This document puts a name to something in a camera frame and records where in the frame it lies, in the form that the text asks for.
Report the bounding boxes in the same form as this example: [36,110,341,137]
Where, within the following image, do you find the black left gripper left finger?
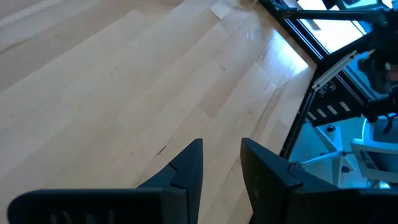
[136,138,203,224]

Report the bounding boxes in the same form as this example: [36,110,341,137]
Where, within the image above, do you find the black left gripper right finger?
[241,138,358,224]

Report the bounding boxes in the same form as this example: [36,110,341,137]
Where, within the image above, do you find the black box white labels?
[306,82,369,128]

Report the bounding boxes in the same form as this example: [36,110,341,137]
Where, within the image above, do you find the white framed office chair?
[300,118,398,189]

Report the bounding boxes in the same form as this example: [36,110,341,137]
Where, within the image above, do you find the person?
[357,29,398,124]

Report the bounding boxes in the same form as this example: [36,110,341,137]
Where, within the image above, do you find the silver metal bracket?
[312,49,359,92]

